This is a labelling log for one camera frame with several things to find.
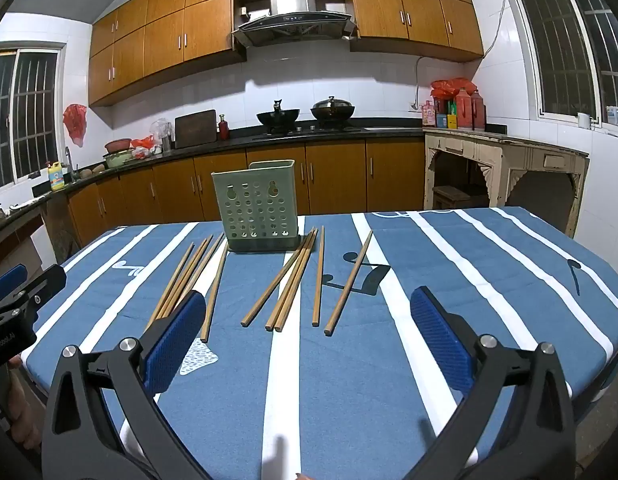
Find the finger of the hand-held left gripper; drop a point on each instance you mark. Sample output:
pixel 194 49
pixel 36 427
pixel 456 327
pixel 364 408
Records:
pixel 9 277
pixel 46 280

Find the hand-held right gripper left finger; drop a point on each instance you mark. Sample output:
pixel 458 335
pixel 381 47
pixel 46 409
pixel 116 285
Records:
pixel 174 345

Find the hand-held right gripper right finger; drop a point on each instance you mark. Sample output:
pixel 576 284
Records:
pixel 439 340

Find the spread of wooden chopsticks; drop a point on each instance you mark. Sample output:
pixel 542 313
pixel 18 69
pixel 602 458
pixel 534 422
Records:
pixel 319 280

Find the green perforated utensil holder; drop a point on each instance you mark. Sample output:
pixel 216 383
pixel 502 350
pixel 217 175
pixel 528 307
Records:
pixel 254 210

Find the person's left hand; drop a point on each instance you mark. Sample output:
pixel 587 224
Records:
pixel 24 410

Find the blue white striped tablecloth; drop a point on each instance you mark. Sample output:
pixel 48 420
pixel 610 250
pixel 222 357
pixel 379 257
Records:
pixel 379 385

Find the yellow detergent bottle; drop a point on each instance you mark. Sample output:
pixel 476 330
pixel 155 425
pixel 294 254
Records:
pixel 56 177

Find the metal faucet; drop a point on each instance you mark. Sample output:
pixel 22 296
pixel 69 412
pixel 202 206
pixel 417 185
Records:
pixel 69 160

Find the green basin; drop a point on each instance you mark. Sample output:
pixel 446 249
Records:
pixel 119 159

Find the wooden stool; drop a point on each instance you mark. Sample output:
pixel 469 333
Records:
pixel 451 192

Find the red bowl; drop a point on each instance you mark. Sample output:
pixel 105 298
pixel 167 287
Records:
pixel 117 145

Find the hanging red plastic bag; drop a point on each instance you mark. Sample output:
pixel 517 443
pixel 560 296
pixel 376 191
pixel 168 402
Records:
pixel 75 122

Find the crumpled red plastic bag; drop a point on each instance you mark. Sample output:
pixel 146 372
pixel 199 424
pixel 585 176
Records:
pixel 143 142

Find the barred sliding window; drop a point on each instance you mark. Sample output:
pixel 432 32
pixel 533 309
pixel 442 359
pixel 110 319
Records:
pixel 34 110

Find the clear plastic bag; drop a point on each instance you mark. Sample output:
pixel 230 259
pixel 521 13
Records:
pixel 160 132

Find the wooden base cabinets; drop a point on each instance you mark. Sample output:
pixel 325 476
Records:
pixel 334 175

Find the worn white side table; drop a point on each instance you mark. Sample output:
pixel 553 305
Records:
pixel 509 147

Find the dark wooden cutting board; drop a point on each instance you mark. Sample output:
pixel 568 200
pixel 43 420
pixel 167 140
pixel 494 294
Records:
pixel 195 130

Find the black kitchen countertop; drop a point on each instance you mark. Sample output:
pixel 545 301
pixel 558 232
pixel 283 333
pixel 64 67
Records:
pixel 239 142

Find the yellow box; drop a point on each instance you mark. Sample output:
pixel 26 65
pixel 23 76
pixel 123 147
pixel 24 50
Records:
pixel 452 121

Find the blue box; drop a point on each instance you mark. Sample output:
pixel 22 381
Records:
pixel 441 121

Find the small red bottle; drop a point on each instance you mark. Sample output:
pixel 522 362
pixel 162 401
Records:
pixel 223 130

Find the pink bottle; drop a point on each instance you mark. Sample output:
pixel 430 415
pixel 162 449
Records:
pixel 428 115

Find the large red oil bottle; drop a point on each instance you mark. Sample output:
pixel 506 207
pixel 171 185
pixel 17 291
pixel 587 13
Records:
pixel 478 114
pixel 463 112

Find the black gas stove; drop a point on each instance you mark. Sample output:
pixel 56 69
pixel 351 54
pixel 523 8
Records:
pixel 309 131

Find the black wok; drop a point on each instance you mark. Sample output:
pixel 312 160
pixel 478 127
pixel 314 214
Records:
pixel 278 117

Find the red bag over bottles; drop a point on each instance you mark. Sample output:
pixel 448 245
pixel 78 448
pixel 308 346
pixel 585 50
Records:
pixel 451 87

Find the dark pot with lid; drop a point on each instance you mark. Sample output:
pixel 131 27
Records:
pixel 332 110

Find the white cup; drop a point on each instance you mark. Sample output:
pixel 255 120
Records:
pixel 584 121

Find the large barred window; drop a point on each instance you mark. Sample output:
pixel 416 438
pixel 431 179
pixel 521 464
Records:
pixel 554 35

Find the steel range hood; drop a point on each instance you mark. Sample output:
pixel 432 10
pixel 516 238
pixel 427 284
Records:
pixel 289 0

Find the white wall pipe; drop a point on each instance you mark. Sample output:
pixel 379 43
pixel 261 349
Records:
pixel 418 80

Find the wooden wall cabinets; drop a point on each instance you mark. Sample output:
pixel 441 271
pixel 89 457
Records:
pixel 164 40

